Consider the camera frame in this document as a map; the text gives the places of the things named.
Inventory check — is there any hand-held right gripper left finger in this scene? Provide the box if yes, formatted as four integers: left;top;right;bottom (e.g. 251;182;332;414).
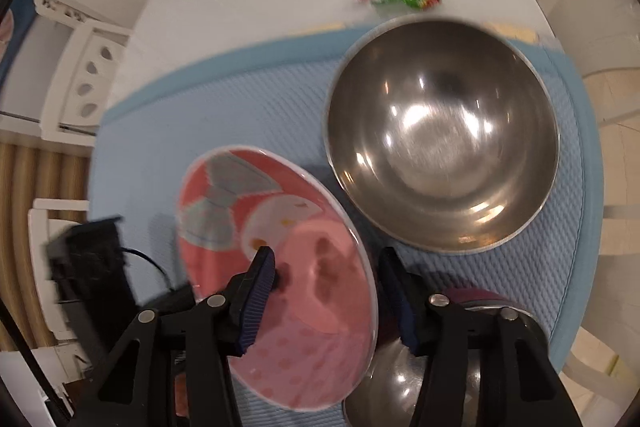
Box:
65;246;279;427

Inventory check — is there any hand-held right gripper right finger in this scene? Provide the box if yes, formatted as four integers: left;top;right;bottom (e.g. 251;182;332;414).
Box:
378;246;584;427

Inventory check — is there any pink cartoon plate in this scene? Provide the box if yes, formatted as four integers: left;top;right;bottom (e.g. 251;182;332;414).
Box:
175;146;379;412

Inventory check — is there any small steel bowl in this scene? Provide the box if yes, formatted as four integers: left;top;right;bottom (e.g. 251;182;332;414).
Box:
342;289;551;427

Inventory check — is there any large steel bowl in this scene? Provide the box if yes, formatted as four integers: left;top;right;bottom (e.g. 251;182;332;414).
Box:
324;18;561;254

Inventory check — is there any light blue textured mat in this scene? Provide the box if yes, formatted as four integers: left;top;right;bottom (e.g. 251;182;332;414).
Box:
89;19;603;427

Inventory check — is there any white chair with oval holes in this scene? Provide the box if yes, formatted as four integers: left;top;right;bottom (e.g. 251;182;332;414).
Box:
34;0;132;142

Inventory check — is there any black cable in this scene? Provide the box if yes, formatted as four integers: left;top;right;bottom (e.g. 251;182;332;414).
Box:
120;247;176;293
0;297;71;427

